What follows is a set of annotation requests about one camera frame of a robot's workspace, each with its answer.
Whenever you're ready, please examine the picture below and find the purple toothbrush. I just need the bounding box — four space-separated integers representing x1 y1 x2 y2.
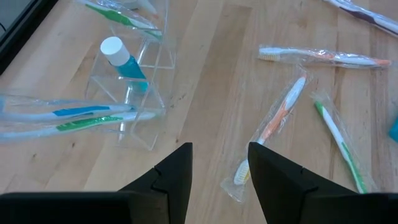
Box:
323 0 398 38

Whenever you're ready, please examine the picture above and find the blue toothbrush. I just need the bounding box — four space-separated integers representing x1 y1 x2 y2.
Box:
0 95 137 125

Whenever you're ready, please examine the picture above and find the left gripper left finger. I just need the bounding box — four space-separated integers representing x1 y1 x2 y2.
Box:
119 142 193 224

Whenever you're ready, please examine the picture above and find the clear acrylic organizer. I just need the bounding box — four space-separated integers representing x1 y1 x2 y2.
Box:
83 0 178 152

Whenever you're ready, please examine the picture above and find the blue mouthwash bottle white cap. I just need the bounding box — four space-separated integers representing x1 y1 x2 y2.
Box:
387 116 398 144
99 36 150 94

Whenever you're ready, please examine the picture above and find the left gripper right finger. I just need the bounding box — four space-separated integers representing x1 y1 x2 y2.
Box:
248 141 357 224

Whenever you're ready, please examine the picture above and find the green toothbrush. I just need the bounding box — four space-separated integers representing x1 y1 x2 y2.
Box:
310 91 379 195
76 0 164 41
0 110 159 144

